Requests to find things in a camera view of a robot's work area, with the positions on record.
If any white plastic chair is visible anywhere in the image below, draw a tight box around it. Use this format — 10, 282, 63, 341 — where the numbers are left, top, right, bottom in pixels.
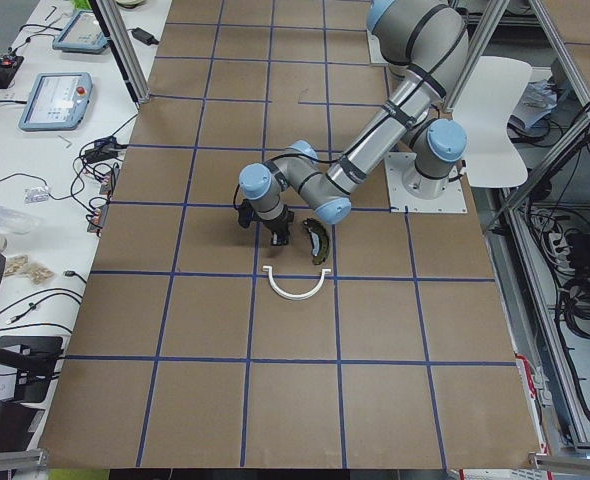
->
452, 56, 532, 188

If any teach pendant tablet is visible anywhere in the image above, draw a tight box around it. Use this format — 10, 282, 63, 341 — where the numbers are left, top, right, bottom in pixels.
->
18, 72, 93, 132
52, 10, 108, 54

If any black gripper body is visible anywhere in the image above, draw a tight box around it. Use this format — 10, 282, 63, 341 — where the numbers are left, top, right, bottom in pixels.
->
264, 209, 294, 240

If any white curved plastic clamp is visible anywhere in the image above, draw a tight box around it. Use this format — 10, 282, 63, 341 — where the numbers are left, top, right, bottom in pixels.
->
261, 265, 333, 301

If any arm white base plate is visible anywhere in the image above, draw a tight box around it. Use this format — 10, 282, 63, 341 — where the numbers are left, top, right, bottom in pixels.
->
384, 152, 467, 214

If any olive brake shoe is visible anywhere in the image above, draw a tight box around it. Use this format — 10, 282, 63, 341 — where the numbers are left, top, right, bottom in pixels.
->
302, 218, 330, 265

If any near teach pendant tablet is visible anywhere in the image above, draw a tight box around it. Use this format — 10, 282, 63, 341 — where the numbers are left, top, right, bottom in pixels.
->
18, 72, 93, 132

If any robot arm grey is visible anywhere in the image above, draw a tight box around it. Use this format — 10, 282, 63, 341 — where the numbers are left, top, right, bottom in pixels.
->
235, 1, 468, 246

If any aluminium frame post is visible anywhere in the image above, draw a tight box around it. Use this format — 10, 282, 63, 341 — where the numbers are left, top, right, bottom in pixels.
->
89, 0, 150, 105

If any far teach pendant tablet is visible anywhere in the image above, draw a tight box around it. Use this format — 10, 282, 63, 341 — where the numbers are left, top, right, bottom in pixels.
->
52, 10, 108, 54

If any clear plastic water bottle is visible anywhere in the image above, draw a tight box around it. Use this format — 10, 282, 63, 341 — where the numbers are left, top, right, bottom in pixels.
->
0, 205, 41, 234

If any black power adapter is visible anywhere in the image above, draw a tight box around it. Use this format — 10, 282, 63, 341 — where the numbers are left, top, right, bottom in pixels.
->
131, 27, 159, 46

